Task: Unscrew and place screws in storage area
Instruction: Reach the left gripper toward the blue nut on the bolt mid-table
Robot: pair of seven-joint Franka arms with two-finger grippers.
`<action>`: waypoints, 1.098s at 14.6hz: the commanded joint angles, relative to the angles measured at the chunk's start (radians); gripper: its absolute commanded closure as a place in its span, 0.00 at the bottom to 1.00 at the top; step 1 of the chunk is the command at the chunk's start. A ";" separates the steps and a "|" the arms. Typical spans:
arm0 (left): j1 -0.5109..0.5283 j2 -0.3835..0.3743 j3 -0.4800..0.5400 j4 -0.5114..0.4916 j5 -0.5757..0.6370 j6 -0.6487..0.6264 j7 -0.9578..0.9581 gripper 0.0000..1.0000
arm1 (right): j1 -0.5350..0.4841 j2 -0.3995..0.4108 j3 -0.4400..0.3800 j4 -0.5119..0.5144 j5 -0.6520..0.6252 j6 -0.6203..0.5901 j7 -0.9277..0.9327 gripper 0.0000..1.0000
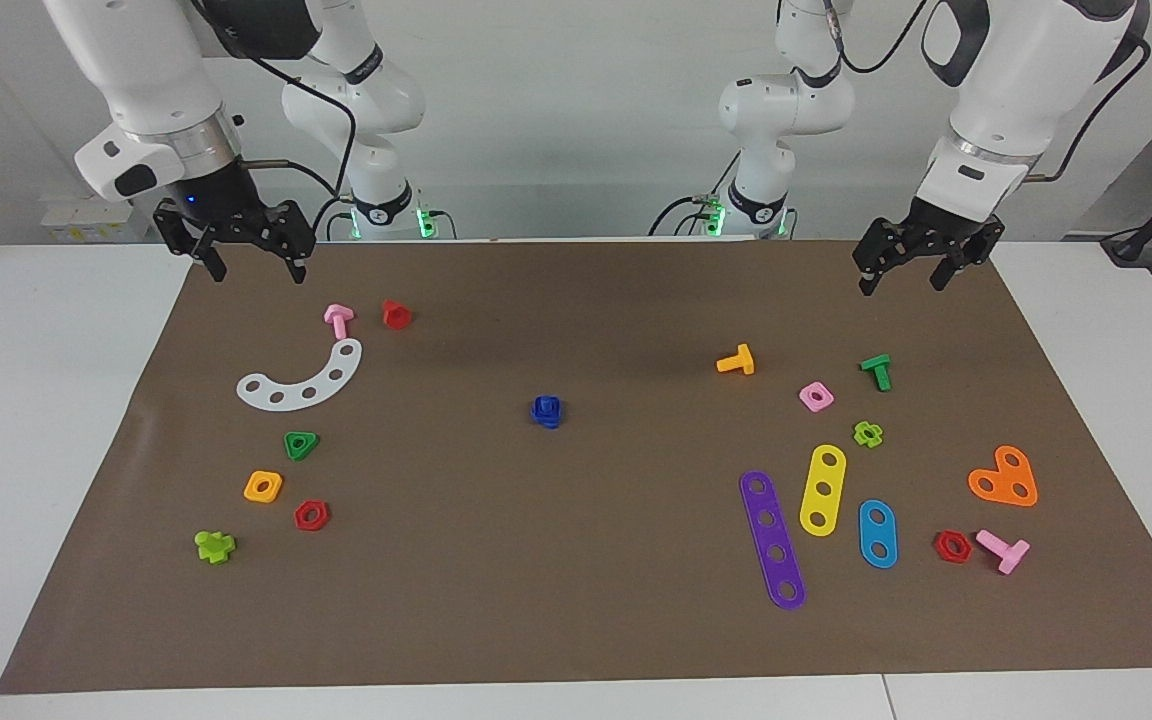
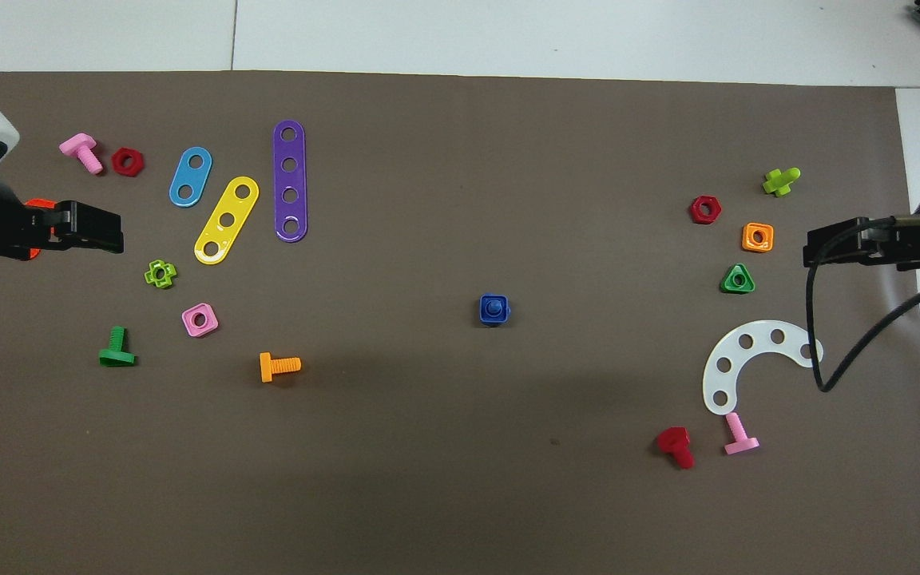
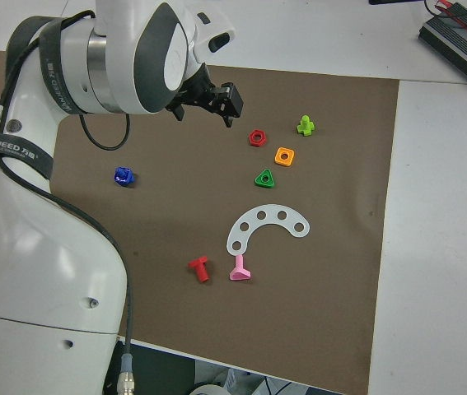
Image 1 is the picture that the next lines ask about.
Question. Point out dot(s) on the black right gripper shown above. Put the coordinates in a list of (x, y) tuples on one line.
[(221, 195)]

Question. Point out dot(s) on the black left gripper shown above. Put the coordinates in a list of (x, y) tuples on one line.
[(951, 225)]

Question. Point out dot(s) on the blue square plastic nut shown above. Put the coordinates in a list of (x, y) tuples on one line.
[(539, 404)]

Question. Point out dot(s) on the blue triangular-head plastic bolt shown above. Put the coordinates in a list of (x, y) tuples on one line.
[(548, 424)]

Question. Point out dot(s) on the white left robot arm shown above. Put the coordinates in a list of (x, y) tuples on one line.
[(1016, 60)]

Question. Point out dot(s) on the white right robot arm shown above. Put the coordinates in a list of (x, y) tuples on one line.
[(136, 60)]

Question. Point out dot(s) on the green plastic bolt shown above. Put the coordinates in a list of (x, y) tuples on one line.
[(877, 372)]

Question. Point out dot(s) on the pink plastic bolt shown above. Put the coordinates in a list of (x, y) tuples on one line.
[(338, 322), (1006, 552)]

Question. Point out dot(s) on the cream power strip box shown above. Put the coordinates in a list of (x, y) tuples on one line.
[(86, 222)]

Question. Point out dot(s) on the white curved perforated plate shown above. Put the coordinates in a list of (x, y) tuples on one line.
[(324, 385)]

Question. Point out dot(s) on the red plastic bolt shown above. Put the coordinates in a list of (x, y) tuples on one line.
[(396, 316)]

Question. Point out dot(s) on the pink square plastic nut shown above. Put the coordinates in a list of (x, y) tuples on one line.
[(816, 408)]

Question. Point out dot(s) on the lime green cross-shaped nut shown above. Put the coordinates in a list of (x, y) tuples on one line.
[(877, 436)]

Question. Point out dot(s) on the orange plastic bolt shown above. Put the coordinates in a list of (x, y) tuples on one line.
[(742, 360)]

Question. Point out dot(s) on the green triangular plastic nut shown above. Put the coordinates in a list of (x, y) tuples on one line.
[(299, 454)]

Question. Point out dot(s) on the orange heart-shaped perforated plate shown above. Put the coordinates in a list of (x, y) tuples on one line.
[(1002, 478)]

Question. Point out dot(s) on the yellow three-hole plate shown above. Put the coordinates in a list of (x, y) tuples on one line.
[(824, 476)]

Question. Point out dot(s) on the orange square plastic nut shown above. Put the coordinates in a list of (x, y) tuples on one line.
[(251, 492)]

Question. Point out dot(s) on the blue two-hole plate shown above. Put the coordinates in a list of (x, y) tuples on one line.
[(877, 534)]

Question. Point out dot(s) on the red hexagonal plastic nut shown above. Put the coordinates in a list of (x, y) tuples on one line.
[(940, 552), (301, 522)]

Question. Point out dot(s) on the lime green cross-head bolt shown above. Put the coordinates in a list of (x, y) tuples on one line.
[(213, 548)]

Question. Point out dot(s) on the purple four-hole plate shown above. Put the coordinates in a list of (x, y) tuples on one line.
[(772, 537)]

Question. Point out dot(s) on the brown table mat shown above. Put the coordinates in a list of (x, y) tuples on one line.
[(576, 560)]

